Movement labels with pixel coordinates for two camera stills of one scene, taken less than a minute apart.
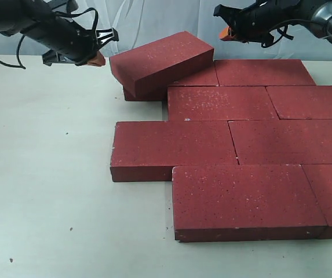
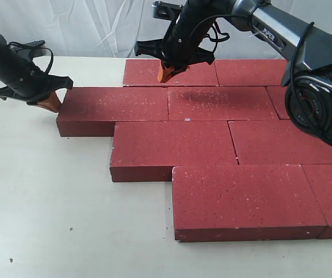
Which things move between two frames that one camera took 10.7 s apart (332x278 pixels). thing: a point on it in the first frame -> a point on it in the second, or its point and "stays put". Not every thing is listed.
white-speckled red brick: [219, 103] stays put
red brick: [331, 183] stays put
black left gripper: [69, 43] -> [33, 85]
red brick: [152, 66] -> [92, 111]
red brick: [262, 73] stays put
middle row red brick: [290, 142] stays put
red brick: [207, 77] -> [140, 72]
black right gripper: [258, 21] -> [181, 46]
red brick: [148, 151] stays put
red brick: [213, 203] stays put
